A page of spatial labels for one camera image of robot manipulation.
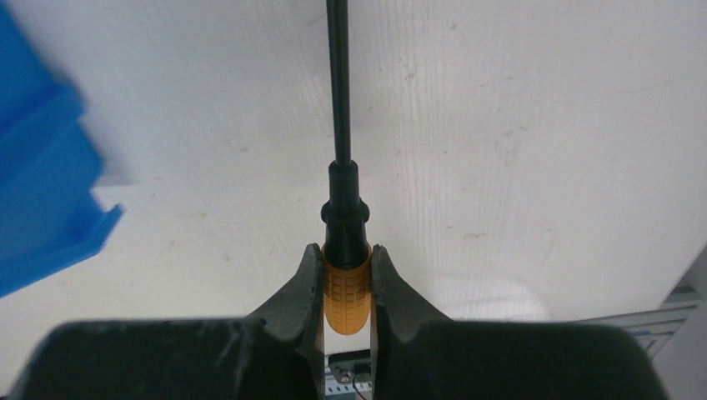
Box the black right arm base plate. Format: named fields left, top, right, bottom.
left=324, top=349, right=374, bottom=400

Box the aluminium frame rail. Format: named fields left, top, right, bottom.
left=579, top=285, right=702, bottom=358

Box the orange black screwdriver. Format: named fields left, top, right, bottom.
left=321, top=1, right=371, bottom=336

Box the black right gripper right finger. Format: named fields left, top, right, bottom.
left=371, top=245, right=667, bottom=399

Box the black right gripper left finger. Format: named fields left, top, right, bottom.
left=8, top=244, right=325, bottom=399

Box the blue plastic bin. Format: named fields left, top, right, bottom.
left=1, top=7, right=123, bottom=296

